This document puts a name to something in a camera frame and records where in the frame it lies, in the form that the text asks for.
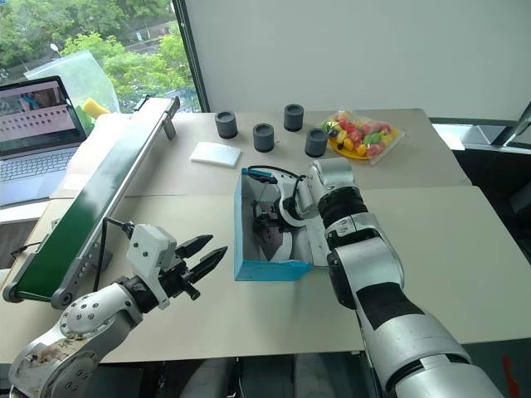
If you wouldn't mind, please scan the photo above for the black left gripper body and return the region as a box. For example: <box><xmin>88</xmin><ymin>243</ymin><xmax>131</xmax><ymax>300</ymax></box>
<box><xmin>158</xmin><ymin>257</ymin><xmax>202</xmax><ymax>301</ymax></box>

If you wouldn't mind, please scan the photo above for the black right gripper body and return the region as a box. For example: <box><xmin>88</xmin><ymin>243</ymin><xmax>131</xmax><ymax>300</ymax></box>
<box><xmin>262</xmin><ymin>201</ymin><xmax>290</xmax><ymax>234</ymax></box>

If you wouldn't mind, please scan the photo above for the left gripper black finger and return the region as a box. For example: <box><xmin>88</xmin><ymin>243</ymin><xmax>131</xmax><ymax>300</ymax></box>
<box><xmin>188</xmin><ymin>245</ymin><xmax>229</xmax><ymax>284</ymax></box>
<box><xmin>174</xmin><ymin>234</ymin><xmax>215</xmax><ymax>259</ymax></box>

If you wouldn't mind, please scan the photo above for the dark shoe with white sole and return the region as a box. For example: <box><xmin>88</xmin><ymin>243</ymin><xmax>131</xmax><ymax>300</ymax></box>
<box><xmin>252</xmin><ymin>223</ymin><xmax>309</xmax><ymax>263</ymax></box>

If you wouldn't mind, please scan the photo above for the blue cardboard shoebox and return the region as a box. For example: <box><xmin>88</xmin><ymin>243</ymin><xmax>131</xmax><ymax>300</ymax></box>
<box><xmin>232</xmin><ymin>164</ymin><xmax>314</xmax><ymax>283</ymax></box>

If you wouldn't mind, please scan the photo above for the white foam pad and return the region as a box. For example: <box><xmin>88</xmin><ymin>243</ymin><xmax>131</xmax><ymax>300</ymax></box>
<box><xmin>189</xmin><ymin>141</ymin><xmax>243</xmax><ymax>168</ymax></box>

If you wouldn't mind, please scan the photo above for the dark grey cylinder cup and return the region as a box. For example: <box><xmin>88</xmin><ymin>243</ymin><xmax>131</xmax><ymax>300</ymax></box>
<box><xmin>252</xmin><ymin>123</ymin><xmax>276</xmax><ymax>153</ymax></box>
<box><xmin>283</xmin><ymin>104</ymin><xmax>305</xmax><ymax>133</ymax></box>
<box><xmin>304</xmin><ymin>127</ymin><xmax>329</xmax><ymax>158</ymax></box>
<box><xmin>214</xmin><ymin>110</ymin><xmax>240</xmax><ymax>140</ymax></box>

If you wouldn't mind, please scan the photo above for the yellow plate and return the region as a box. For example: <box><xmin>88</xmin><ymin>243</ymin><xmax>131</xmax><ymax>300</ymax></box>
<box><xmin>326</xmin><ymin>126</ymin><xmax>400</xmax><ymax>161</ymax></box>

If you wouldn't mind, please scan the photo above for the dark rounded shape under table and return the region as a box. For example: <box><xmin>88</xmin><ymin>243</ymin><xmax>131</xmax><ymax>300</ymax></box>
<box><xmin>182</xmin><ymin>357</ymin><xmax>240</xmax><ymax>398</ymax></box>

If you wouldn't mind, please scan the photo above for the green conveyor belt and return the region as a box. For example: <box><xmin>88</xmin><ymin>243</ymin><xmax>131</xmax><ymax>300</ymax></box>
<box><xmin>2</xmin><ymin>95</ymin><xmax>182</xmax><ymax>311</ymax></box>

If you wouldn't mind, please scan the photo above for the clear bag of toy fruit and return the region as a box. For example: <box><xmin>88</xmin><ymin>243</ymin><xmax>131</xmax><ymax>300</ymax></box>
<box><xmin>318</xmin><ymin>109</ymin><xmax>407</xmax><ymax>166</ymax></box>

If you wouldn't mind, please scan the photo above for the yellow sponge block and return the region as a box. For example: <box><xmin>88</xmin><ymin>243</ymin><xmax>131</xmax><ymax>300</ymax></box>
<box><xmin>81</xmin><ymin>97</ymin><xmax>112</xmax><ymax>120</ymax></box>

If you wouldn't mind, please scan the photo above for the grey open laptop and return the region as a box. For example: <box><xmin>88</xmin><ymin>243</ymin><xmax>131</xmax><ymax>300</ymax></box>
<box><xmin>0</xmin><ymin>75</ymin><xmax>89</xmax><ymax>208</ymax></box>

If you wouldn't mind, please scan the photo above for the clear plastic bag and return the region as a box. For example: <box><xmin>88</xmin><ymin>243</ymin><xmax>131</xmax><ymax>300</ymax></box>
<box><xmin>23</xmin><ymin>49</ymin><xmax>122</xmax><ymax>114</ymax></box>

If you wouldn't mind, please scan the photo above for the white side table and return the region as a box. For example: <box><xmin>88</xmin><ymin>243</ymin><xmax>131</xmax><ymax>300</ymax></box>
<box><xmin>430</xmin><ymin>117</ymin><xmax>531</xmax><ymax>153</ymax></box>

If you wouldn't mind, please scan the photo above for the red marker strip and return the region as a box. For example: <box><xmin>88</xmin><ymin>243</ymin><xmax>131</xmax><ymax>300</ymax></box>
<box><xmin>500</xmin><ymin>353</ymin><xmax>521</xmax><ymax>397</ymax></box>

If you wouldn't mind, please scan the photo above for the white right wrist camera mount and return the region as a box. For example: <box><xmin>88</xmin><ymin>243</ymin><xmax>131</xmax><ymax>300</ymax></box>
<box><xmin>275</xmin><ymin>172</ymin><xmax>309</xmax><ymax>228</ymax></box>

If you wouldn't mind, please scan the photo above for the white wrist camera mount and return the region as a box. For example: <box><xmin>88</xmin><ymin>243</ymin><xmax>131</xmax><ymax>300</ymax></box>
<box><xmin>125</xmin><ymin>223</ymin><xmax>178</xmax><ymax>310</ymax></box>
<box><xmin>275</xmin><ymin>172</ymin><xmax>309</xmax><ymax>228</ymax></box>

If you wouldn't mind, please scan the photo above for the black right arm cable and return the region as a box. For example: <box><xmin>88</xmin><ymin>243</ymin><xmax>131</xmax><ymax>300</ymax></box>
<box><xmin>282</xmin><ymin>174</ymin><xmax>307</xmax><ymax>209</ymax></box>

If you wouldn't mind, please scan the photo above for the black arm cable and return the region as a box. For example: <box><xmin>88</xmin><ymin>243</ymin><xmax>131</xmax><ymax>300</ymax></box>
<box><xmin>282</xmin><ymin>174</ymin><xmax>307</xmax><ymax>209</ymax></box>
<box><xmin>92</xmin><ymin>216</ymin><xmax>134</xmax><ymax>292</ymax></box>

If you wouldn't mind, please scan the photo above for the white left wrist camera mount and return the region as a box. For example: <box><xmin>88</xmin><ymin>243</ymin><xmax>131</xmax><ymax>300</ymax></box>
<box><xmin>125</xmin><ymin>223</ymin><xmax>178</xmax><ymax>310</ymax></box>

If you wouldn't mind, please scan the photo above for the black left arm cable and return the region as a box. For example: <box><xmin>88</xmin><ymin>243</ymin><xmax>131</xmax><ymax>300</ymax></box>
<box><xmin>92</xmin><ymin>216</ymin><xmax>134</xmax><ymax>292</ymax></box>

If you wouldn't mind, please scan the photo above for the black window frame post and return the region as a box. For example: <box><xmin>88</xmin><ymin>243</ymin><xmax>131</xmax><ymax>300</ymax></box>
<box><xmin>170</xmin><ymin>0</ymin><xmax>211</xmax><ymax>114</ymax></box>

